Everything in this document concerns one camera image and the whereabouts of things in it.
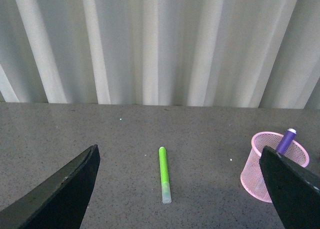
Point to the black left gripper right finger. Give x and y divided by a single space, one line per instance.
294 191

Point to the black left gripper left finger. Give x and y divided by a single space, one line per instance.
59 202

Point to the purple marker pen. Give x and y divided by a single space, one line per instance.
286 140

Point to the pink mesh pen cup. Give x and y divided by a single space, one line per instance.
251 176

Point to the green marker pen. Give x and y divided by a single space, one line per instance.
164 176

